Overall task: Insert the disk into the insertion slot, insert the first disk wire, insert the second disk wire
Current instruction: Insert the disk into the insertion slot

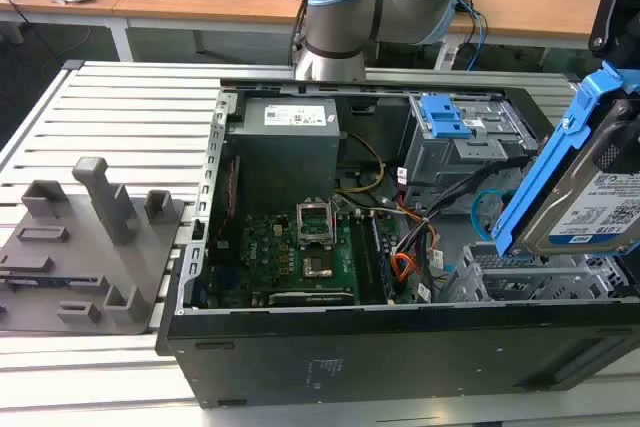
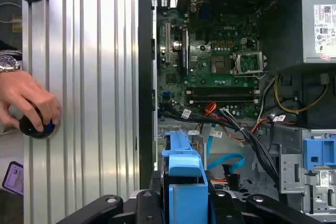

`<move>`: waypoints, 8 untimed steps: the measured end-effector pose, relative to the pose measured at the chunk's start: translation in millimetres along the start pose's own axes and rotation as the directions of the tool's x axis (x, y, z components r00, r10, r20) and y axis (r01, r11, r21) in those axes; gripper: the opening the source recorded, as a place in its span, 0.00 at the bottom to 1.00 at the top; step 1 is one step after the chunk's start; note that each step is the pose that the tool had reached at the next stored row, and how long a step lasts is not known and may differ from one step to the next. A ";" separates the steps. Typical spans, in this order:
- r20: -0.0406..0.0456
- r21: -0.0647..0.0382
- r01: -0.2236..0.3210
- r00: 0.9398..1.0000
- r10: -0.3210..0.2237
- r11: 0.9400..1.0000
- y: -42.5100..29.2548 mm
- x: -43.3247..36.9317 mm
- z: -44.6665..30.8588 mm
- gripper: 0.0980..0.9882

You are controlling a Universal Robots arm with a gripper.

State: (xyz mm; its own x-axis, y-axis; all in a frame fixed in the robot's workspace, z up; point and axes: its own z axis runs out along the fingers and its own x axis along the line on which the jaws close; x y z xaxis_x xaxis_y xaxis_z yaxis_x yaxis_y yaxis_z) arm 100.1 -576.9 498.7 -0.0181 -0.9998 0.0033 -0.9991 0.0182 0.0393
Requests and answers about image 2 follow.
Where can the black RAM slot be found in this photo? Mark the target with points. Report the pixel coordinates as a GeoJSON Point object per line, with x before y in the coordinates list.
{"type": "Point", "coordinates": [223, 91]}
{"type": "Point", "coordinates": [223, 101]}

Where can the person's left hand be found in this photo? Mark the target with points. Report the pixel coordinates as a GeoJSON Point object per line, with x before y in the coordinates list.
{"type": "Point", "coordinates": [29, 93]}

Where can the metal socket cover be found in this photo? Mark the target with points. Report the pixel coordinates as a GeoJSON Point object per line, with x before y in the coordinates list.
{"type": "Point", "coordinates": [236, 62]}

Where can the green motherboard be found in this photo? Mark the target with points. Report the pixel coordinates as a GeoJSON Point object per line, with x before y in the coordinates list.
{"type": "Point", "coordinates": [223, 37]}

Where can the black expansion slot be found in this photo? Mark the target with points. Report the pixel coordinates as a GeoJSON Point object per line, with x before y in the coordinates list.
{"type": "Point", "coordinates": [185, 51]}

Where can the hard disk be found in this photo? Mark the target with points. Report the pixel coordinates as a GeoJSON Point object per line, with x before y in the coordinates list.
{"type": "Point", "coordinates": [181, 161]}

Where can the thin metal locking lever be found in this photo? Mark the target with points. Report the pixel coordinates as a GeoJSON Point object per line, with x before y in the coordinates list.
{"type": "Point", "coordinates": [249, 75]}

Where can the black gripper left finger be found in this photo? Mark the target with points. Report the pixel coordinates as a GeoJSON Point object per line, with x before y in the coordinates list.
{"type": "Point", "coordinates": [105, 205]}

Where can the black and silver PC case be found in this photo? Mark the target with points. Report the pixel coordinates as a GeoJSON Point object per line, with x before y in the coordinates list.
{"type": "Point", "coordinates": [145, 77]}

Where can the CPU socket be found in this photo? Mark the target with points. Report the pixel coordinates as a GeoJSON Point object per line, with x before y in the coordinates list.
{"type": "Point", "coordinates": [220, 63]}

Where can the silver wristwatch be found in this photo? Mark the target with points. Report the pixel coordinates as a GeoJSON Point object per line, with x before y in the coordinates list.
{"type": "Point", "coordinates": [9, 64]}

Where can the phone in purple case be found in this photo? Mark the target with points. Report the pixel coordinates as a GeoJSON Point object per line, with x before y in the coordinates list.
{"type": "Point", "coordinates": [13, 179]}

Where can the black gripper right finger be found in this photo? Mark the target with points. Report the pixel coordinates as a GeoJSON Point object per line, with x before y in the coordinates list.
{"type": "Point", "coordinates": [262, 205]}

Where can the blue carrier in drive cage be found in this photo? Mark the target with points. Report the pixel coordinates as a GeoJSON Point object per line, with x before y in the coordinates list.
{"type": "Point", "coordinates": [317, 150]}

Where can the silver drive cage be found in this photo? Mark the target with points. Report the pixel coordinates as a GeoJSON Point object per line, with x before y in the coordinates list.
{"type": "Point", "coordinates": [288, 171]}

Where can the black air shroud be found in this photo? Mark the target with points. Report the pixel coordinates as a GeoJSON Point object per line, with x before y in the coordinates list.
{"type": "Point", "coordinates": [281, 30]}

